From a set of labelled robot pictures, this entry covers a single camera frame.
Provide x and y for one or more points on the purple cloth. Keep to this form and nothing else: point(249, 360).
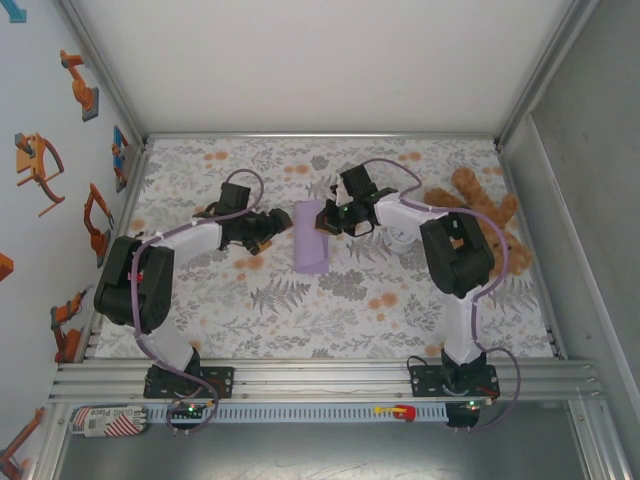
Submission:
point(307, 245)

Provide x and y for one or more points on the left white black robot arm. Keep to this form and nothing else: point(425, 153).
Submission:
point(135, 280)

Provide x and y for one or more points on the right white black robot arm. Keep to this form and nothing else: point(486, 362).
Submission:
point(460, 260)

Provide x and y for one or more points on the floral printed table mat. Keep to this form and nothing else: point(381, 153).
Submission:
point(300, 325)

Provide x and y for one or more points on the brown teddy bear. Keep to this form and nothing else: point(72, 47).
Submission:
point(470, 190)

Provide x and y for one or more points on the small circuit board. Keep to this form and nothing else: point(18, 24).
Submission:
point(190, 411)
point(470, 404)

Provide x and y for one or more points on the red yellow small tool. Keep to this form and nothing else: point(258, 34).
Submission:
point(402, 412)

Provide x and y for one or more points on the red and white label card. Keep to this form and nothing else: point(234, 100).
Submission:
point(107, 421)

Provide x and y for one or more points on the aluminium frame crossbar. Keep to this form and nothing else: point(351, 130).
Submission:
point(320, 135)

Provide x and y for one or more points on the aluminium mounting rail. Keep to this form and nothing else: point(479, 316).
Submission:
point(325, 372)

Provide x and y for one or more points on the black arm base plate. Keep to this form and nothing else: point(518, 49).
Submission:
point(220, 382)
point(425, 381)

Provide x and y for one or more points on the blue orange wall sticker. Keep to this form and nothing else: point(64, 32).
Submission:
point(120, 155)

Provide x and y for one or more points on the aluminium side rail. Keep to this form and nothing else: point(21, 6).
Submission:
point(92, 342)
point(556, 340)

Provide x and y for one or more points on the aluminium frame post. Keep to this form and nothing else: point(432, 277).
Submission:
point(540, 75)
point(107, 75)

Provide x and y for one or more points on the orange curved machine wall sticker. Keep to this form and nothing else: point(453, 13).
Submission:
point(32, 165)

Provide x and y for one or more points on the orange block wall sticker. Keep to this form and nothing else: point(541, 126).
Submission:
point(5, 267)

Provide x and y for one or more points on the aluminium frame leg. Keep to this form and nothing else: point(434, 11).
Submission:
point(50, 450)
point(600, 450)

